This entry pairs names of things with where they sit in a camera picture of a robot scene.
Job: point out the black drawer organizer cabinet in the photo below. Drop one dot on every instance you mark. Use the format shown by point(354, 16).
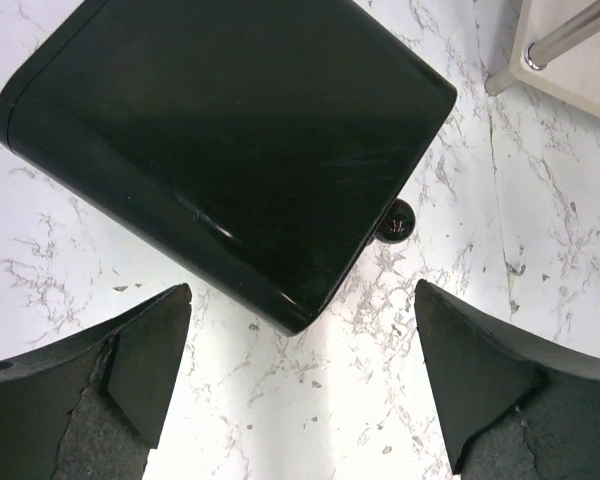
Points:
point(259, 144)

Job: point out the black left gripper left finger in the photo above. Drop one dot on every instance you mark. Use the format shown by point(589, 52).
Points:
point(93, 405)

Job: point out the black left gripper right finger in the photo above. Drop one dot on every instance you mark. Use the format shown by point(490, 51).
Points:
point(511, 405)

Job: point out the black round drawer knob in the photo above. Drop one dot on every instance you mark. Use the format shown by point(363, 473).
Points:
point(397, 225)

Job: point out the beige two-tier shelf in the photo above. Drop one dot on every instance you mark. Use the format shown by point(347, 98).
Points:
point(557, 51)

